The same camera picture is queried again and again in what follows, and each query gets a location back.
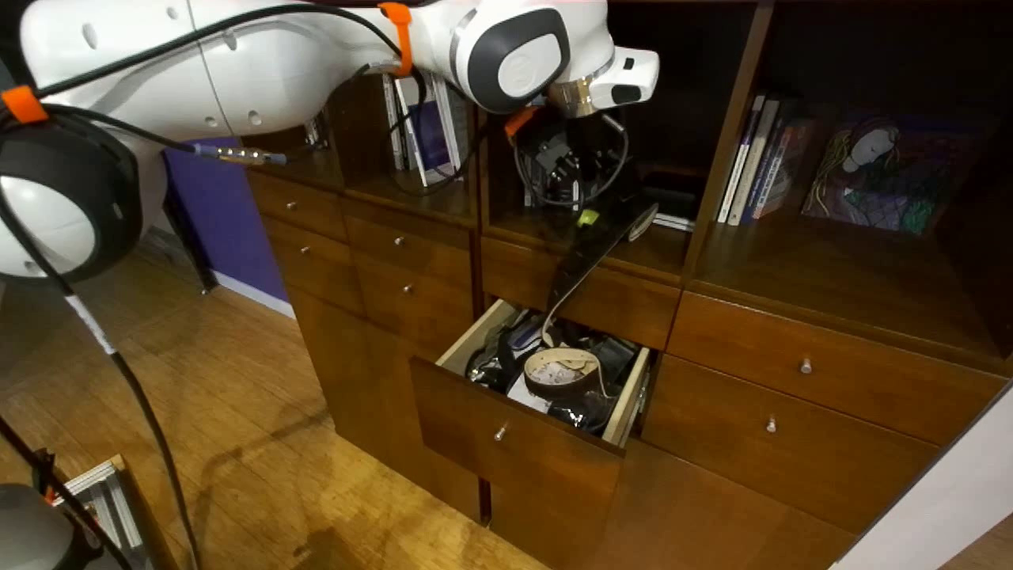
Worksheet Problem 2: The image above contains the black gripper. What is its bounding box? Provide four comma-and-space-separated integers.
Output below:
510, 103, 644, 223

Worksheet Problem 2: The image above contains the brown leather belt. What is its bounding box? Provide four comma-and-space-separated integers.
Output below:
519, 201, 661, 412

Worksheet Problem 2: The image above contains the open wooden drawer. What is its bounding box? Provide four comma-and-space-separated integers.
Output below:
408, 298, 659, 500

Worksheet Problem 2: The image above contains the small white flat object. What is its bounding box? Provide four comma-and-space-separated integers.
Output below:
644, 209, 699, 239

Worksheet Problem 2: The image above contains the white upright book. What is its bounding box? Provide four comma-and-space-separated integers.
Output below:
715, 92, 766, 229

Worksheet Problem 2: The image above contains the black pouch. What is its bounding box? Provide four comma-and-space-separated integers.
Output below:
595, 333, 644, 394

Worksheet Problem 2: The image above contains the row of books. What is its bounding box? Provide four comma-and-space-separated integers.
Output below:
738, 95, 790, 229

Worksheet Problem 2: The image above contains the thin leaning book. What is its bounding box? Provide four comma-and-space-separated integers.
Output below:
408, 74, 469, 184

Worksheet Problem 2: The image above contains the dark upright book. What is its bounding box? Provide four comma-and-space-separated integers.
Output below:
766, 115, 819, 224

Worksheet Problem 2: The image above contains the glossy black package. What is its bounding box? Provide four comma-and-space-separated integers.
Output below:
467, 344, 513, 394

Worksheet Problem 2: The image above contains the white leaning book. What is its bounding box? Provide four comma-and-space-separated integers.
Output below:
381, 74, 426, 190

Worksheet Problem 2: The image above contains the colourful picture book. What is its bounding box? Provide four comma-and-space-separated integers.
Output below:
798, 112, 980, 242

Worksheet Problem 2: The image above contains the brown wooden shelf cabinet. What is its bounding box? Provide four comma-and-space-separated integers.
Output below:
240, 0, 1013, 570

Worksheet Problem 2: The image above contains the gray metal bar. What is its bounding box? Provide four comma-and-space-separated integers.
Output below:
187, 138, 291, 171

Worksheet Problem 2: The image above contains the white panel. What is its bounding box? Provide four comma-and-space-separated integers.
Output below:
829, 385, 1013, 570

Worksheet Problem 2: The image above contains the green and white box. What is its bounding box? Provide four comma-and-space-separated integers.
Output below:
60, 453, 152, 570

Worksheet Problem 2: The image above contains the gray round object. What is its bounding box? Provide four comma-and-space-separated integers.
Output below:
0, 481, 76, 570

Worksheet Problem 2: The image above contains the orange cable strap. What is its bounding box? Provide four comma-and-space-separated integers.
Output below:
0, 84, 50, 130
378, 0, 417, 78

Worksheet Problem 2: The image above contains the black and white cable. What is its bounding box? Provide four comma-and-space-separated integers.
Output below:
0, 184, 206, 570

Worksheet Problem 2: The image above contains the thin black hanging cable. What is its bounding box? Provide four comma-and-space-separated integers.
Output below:
0, 412, 140, 570

